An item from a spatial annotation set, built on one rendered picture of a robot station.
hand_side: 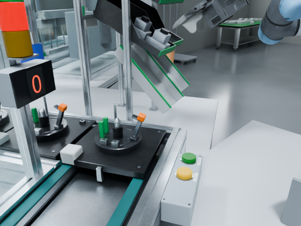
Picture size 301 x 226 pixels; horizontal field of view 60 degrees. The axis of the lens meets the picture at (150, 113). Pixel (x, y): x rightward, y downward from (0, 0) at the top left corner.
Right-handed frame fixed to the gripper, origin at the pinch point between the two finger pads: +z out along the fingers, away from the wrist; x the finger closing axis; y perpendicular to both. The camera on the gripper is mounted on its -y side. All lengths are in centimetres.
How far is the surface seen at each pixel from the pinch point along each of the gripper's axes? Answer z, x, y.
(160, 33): 6.8, -1.4, -0.7
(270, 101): 58, 303, 126
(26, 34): 9.9, -46.1, -9.8
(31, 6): 72, 21, -56
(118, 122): 20.2, -26.9, 15.6
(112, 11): 16.0, -4.8, -15.7
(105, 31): 79, 76, -36
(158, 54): 9.4, -5.0, 4.5
